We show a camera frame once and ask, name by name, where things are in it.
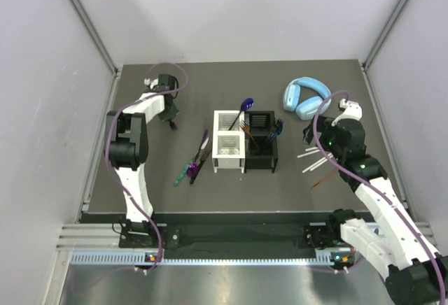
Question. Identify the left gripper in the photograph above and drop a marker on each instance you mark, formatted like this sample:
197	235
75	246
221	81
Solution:
171	115

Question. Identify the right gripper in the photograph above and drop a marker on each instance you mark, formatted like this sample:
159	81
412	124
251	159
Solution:
324	125

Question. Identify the purple fork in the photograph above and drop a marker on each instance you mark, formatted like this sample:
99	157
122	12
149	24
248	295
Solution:
173	125
277	127

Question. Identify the blue fork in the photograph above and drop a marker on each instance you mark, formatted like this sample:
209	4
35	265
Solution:
270	138

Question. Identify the white utensil container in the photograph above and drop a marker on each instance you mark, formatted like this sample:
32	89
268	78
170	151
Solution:
229	147

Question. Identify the black utensil container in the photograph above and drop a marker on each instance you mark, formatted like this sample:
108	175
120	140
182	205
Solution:
267	159

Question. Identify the rainbow spoon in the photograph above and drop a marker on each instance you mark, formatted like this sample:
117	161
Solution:
245	105

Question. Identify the copper fork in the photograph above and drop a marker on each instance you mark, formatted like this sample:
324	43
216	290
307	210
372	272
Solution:
247	130

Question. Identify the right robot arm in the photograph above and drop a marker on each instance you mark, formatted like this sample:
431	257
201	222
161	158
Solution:
413	270

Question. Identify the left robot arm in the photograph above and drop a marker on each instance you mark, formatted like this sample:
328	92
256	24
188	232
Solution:
128	148

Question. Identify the copper spoon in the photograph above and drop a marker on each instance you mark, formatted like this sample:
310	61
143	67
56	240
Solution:
325	178

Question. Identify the white chopstick lower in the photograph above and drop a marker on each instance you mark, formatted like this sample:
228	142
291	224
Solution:
317	164

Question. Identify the white chopstick middle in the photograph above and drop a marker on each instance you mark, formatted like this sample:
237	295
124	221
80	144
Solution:
312	152

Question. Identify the black knife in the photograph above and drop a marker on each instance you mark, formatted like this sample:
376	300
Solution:
199	168

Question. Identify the white-blade green-handle knife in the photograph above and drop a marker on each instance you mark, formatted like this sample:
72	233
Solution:
190	163

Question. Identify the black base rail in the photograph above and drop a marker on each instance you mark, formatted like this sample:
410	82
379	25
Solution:
242	235

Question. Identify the perforated cable duct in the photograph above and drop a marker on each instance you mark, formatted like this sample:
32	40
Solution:
144	259

